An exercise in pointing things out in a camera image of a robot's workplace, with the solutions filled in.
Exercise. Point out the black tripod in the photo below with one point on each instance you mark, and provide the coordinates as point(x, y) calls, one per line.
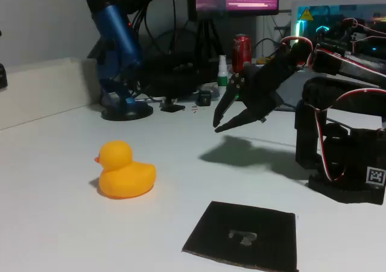
point(206, 26)

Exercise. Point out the small black base plate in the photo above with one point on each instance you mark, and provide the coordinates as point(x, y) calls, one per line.
point(172, 108)

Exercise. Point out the white green spray bottle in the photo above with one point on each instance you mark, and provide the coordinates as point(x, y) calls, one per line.
point(222, 82)

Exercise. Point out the small black cube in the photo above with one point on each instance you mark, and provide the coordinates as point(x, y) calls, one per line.
point(203, 98)

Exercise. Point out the black desk device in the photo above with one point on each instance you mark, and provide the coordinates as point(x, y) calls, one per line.
point(169, 79)

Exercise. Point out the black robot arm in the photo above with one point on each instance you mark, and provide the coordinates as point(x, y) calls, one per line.
point(313, 127)

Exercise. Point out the black leader arm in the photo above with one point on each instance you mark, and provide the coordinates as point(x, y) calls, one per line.
point(334, 35)

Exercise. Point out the white wooden box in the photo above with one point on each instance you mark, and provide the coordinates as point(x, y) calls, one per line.
point(45, 88)

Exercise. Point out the clear plastic wrapper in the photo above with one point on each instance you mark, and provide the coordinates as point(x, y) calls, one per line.
point(214, 92)

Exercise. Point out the yellow orange tool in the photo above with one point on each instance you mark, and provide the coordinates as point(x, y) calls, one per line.
point(262, 60)

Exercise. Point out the black square pad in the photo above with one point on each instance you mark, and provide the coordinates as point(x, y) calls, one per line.
point(211, 239)

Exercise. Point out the black white marker tag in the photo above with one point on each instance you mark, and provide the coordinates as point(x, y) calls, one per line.
point(375, 175)

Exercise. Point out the red soda can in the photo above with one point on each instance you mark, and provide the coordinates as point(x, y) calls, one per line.
point(241, 55)

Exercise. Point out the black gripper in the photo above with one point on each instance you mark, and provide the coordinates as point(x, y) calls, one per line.
point(253, 102)

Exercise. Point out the blue microphone with stand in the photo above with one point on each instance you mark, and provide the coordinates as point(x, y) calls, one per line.
point(117, 27)

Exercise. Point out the small black object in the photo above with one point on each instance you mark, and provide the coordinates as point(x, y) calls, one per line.
point(3, 77)

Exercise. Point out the grey desk mat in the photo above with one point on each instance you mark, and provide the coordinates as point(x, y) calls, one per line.
point(289, 88)

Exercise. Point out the yellow rubber duck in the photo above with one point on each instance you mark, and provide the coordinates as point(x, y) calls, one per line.
point(126, 175)

